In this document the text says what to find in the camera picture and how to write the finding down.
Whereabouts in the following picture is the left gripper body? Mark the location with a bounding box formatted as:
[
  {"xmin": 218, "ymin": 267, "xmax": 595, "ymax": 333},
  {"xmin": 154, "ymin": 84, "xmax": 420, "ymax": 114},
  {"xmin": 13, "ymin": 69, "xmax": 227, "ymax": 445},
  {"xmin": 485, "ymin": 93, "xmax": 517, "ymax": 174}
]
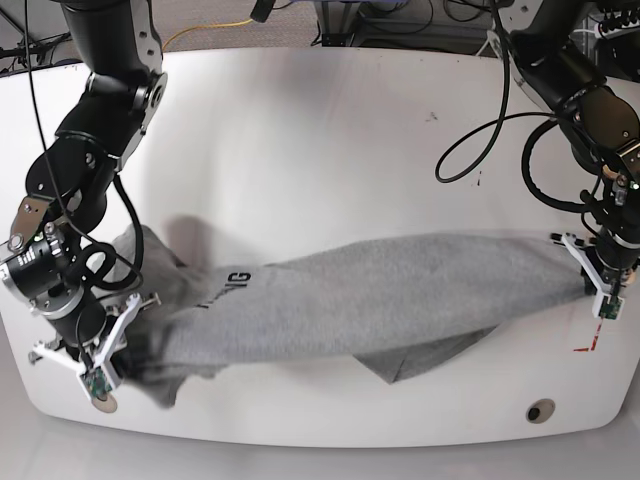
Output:
[{"xmin": 579, "ymin": 150, "xmax": 639, "ymax": 285}]

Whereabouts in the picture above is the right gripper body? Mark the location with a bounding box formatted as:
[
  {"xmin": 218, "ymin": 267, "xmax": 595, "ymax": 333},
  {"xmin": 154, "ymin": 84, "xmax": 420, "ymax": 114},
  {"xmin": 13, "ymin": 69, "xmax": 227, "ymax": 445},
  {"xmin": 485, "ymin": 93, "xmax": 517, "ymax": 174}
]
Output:
[{"xmin": 1, "ymin": 197, "xmax": 115, "ymax": 360}]

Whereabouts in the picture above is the grey T-shirt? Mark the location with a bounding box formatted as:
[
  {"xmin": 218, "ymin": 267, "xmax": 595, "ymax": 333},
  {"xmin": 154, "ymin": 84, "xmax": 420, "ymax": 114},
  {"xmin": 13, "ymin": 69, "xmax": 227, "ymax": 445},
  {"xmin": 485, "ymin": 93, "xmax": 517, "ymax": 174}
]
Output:
[{"xmin": 115, "ymin": 229, "xmax": 585, "ymax": 408}]

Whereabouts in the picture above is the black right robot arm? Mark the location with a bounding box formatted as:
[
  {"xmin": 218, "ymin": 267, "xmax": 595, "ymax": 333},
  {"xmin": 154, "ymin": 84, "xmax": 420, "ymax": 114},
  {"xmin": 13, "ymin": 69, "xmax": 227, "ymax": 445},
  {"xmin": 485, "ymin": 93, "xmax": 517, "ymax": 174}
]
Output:
[{"xmin": 1, "ymin": 1, "xmax": 167, "ymax": 362}]

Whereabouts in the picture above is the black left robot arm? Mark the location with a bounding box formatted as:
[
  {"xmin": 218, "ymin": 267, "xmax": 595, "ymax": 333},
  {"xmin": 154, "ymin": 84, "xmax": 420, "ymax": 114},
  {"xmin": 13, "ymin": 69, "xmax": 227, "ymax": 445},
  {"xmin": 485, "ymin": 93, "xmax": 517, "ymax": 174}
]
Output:
[{"xmin": 494, "ymin": 1, "xmax": 639, "ymax": 282}]

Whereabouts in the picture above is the red tape rectangle marking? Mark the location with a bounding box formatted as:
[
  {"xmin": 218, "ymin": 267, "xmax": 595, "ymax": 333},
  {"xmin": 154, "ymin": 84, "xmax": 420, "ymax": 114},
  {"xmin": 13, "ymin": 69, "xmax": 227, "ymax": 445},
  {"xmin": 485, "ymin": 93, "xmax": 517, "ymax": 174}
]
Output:
[{"xmin": 573, "ymin": 318, "xmax": 604, "ymax": 352}]

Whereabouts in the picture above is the left table grommet hole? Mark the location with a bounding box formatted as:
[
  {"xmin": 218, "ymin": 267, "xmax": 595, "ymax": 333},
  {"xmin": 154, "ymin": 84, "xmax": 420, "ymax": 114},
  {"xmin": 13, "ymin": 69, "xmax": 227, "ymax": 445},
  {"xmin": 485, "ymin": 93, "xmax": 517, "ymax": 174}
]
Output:
[{"xmin": 92, "ymin": 394, "xmax": 118, "ymax": 414}]

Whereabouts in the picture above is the table grommet hole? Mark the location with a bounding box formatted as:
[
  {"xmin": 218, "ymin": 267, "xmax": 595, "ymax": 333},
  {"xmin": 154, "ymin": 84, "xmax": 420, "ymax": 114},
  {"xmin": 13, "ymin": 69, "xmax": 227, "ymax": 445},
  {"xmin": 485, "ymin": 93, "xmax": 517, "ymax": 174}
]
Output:
[
  {"xmin": 92, "ymin": 394, "xmax": 118, "ymax": 414},
  {"xmin": 526, "ymin": 398, "xmax": 556, "ymax": 424}
]

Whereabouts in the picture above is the right table grommet hole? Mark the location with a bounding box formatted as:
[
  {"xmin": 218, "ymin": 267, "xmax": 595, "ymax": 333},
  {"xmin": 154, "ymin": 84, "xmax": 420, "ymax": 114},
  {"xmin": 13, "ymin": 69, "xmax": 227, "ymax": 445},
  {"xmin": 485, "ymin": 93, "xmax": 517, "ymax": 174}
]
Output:
[{"xmin": 526, "ymin": 398, "xmax": 556, "ymax": 424}]

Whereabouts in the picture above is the white power strip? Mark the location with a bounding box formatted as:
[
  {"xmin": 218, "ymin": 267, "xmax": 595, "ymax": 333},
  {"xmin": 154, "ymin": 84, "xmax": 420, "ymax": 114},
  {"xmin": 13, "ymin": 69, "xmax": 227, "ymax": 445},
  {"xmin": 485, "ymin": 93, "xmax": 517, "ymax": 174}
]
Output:
[{"xmin": 595, "ymin": 8, "xmax": 639, "ymax": 39}]

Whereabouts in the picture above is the yellow cable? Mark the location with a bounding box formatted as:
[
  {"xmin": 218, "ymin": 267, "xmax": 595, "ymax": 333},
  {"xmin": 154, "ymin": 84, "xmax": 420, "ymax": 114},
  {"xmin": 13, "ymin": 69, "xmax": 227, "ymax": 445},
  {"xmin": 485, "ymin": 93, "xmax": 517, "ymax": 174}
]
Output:
[{"xmin": 160, "ymin": 18, "xmax": 254, "ymax": 54}]

